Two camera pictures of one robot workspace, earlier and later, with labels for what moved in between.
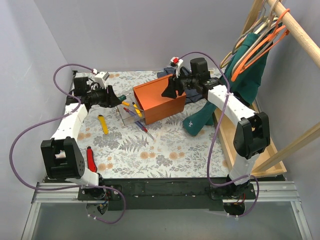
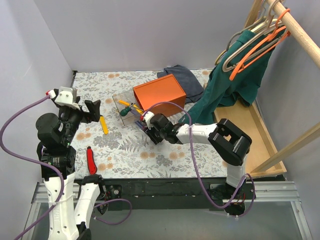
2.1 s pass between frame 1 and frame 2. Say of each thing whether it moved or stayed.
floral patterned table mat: stayed
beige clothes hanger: moved
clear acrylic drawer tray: stayed
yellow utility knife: stayed
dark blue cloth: stayed
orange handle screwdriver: stayed
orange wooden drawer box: stayed
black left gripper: moved
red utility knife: stayed
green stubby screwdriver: moved
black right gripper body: moved
